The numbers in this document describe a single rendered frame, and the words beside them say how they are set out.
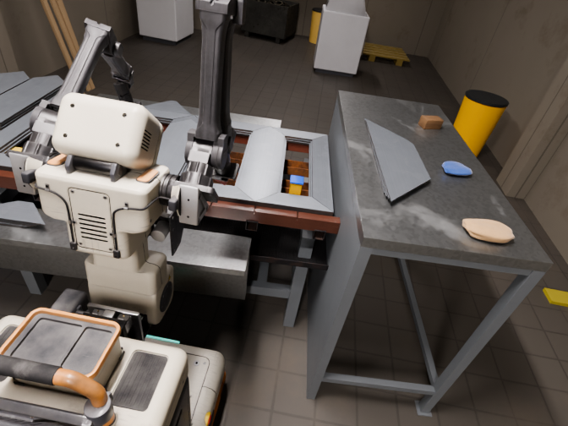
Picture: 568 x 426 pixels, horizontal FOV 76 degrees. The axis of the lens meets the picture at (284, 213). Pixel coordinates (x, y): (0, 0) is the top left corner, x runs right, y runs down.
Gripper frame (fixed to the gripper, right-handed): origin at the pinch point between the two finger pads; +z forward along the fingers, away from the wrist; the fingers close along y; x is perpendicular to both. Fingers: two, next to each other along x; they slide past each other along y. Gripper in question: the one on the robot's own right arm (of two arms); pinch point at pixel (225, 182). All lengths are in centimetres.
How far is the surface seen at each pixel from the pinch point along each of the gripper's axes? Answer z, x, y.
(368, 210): -9, 5, -51
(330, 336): 34, 39, -51
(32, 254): 50, 29, 87
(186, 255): 24.3, 22.3, 11.6
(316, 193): 24.2, -18.7, -34.9
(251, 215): 20.1, 0.7, -9.9
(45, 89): 45, -64, 128
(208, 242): 28.3, 13.2, 5.8
